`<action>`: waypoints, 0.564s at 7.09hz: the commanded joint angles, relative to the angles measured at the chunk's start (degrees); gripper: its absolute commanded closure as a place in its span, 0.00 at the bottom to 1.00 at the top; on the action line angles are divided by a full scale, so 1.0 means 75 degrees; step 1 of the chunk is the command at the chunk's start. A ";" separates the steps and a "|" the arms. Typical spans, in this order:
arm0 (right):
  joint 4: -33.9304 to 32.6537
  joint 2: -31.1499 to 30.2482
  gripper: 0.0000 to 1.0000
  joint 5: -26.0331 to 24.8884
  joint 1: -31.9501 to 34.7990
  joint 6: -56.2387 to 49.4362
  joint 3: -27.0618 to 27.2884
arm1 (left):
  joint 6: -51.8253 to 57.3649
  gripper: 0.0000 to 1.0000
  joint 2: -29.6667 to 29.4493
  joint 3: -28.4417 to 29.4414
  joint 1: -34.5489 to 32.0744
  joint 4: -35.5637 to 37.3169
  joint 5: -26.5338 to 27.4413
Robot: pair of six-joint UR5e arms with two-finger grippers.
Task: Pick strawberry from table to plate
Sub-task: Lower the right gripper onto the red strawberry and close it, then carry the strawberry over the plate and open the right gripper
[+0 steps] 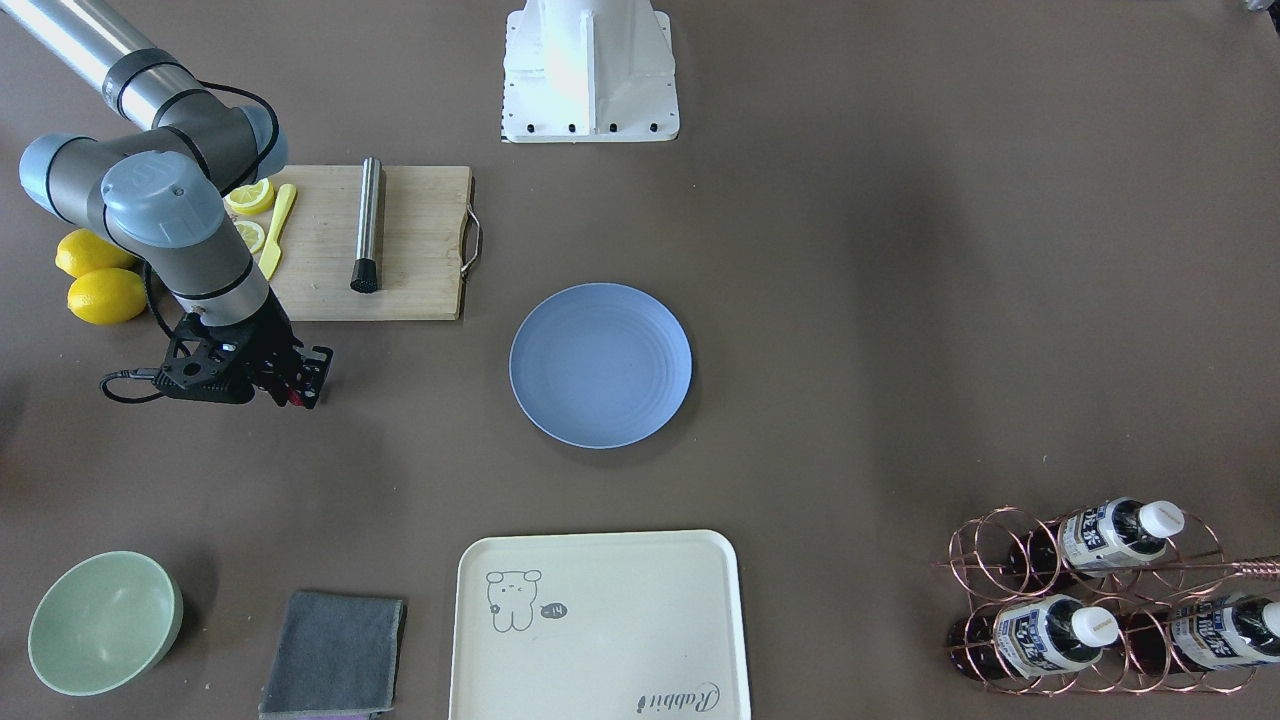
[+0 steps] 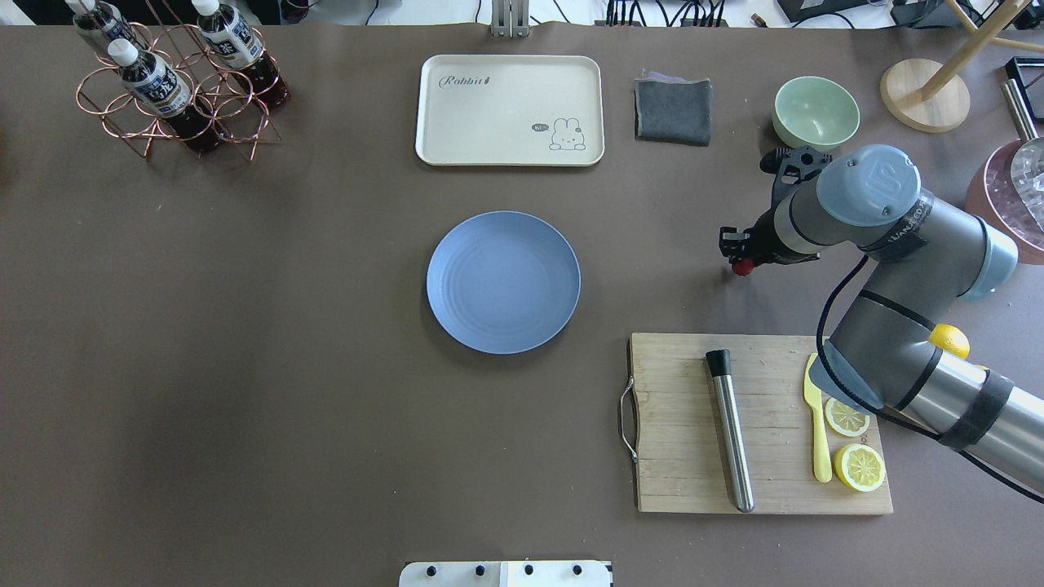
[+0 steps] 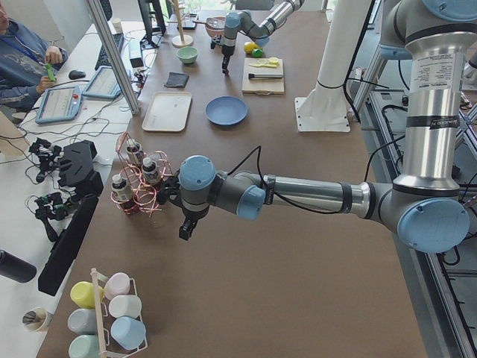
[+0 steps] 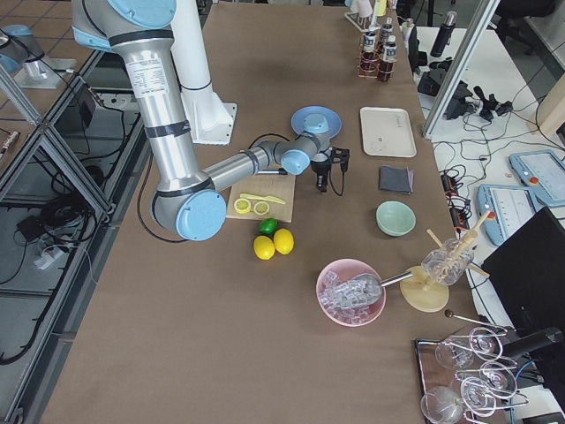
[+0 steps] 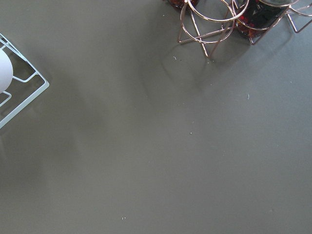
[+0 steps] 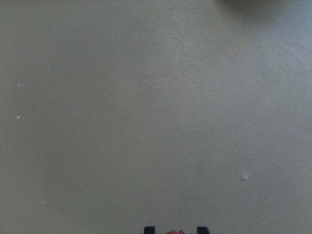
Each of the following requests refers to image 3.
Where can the yellow cup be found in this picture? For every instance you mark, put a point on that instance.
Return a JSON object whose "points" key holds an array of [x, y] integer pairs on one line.
{"points": [[82, 294]]}

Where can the black bar device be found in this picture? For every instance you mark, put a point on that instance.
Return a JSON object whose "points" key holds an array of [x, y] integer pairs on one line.
{"points": [[66, 248]]}

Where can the cream rabbit tray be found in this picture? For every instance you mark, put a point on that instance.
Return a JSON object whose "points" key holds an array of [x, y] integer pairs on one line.
{"points": [[167, 112]]}

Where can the wooden cup tree stand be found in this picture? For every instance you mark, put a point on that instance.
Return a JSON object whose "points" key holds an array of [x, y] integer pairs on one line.
{"points": [[182, 39]]}

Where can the copper wire bottle rack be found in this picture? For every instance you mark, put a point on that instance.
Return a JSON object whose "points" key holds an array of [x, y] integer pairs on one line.
{"points": [[144, 195]]}

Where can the green lime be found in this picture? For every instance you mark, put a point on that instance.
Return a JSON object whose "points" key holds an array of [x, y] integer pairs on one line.
{"points": [[257, 53]]}

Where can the green bowl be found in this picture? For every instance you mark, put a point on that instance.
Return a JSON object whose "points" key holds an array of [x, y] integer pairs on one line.
{"points": [[187, 55]]}

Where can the pink bowl with ice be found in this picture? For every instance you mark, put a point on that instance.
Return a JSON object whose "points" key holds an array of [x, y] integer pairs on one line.
{"points": [[215, 26]]}

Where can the yellow plastic knife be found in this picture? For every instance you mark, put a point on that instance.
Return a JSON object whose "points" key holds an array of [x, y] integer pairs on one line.
{"points": [[264, 65]]}

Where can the white wire cup rack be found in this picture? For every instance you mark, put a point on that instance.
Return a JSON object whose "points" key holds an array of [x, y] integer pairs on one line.
{"points": [[108, 347]]}

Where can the blue teach pendant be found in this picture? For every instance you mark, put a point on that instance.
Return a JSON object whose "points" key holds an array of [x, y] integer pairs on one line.
{"points": [[103, 85], [59, 105]]}

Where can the grey folded cloth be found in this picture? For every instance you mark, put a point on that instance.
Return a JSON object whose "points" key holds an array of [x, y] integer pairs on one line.
{"points": [[176, 80]]}

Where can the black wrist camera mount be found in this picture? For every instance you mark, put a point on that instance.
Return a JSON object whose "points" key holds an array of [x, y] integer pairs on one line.
{"points": [[169, 191], [216, 41]]}

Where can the black computer mouse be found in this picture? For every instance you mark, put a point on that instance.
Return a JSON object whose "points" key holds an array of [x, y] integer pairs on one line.
{"points": [[76, 74]]}

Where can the mint green cup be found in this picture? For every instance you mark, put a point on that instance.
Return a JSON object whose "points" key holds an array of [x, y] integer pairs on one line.
{"points": [[84, 346]]}

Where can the yellow lemon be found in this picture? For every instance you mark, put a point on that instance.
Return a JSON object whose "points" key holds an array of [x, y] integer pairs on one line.
{"points": [[249, 47]]}

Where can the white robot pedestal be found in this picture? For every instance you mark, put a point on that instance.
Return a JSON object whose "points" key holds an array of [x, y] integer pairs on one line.
{"points": [[325, 107]]}

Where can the aluminium frame post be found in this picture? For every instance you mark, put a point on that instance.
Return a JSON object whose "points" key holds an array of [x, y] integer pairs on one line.
{"points": [[101, 24]]}

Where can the steel muddler black tip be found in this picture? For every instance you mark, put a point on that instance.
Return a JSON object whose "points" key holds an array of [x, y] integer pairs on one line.
{"points": [[253, 76]]}

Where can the dark drink bottle white cap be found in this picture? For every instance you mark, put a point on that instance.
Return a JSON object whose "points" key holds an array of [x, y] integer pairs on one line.
{"points": [[122, 194]]}

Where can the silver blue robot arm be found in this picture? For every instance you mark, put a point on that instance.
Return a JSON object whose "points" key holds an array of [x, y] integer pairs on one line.
{"points": [[421, 205], [241, 21]]}

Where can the blue round plate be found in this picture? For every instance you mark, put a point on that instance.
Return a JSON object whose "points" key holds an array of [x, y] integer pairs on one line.
{"points": [[226, 111]]}

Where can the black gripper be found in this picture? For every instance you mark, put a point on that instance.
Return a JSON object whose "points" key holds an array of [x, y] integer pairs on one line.
{"points": [[227, 51], [190, 218]]}

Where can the pink cup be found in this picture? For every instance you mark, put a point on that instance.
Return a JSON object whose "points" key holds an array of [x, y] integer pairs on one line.
{"points": [[117, 284]]}

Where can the grey cup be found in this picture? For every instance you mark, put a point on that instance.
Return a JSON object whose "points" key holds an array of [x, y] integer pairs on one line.
{"points": [[83, 322]]}

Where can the blue cup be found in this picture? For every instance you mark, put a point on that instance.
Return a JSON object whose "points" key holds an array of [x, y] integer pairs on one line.
{"points": [[130, 333]]}

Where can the wooden cutting board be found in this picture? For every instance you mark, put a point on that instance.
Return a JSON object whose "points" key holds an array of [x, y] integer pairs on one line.
{"points": [[262, 87]]}

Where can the paper cup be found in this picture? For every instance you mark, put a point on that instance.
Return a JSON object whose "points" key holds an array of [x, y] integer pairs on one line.
{"points": [[37, 320]]}

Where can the white cup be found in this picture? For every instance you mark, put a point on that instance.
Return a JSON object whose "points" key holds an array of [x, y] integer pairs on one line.
{"points": [[125, 305]]}

